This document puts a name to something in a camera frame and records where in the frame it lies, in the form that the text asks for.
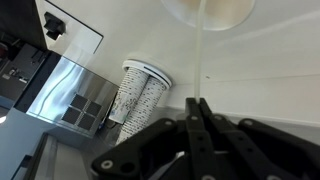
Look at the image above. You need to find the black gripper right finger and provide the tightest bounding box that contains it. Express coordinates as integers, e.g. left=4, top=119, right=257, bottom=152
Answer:
left=199, top=98, right=320, bottom=180

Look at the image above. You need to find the short patterned cup stack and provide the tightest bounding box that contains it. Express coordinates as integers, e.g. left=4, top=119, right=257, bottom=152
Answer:
left=108, top=66, right=150, bottom=124

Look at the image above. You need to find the tall patterned cup stack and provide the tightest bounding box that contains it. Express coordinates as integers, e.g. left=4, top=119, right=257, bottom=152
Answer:
left=114, top=75, right=168, bottom=146

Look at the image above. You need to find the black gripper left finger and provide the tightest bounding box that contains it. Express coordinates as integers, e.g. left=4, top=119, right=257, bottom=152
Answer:
left=90, top=97, right=214, bottom=180

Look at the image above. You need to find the small black block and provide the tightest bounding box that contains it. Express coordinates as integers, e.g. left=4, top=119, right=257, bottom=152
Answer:
left=43, top=11, right=66, bottom=42

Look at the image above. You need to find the stainless steel appliance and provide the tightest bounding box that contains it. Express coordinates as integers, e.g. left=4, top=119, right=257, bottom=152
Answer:
left=13, top=43, right=121, bottom=138

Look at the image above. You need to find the white plate blue rim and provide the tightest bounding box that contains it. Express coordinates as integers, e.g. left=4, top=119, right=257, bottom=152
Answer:
left=121, top=59, right=173, bottom=89

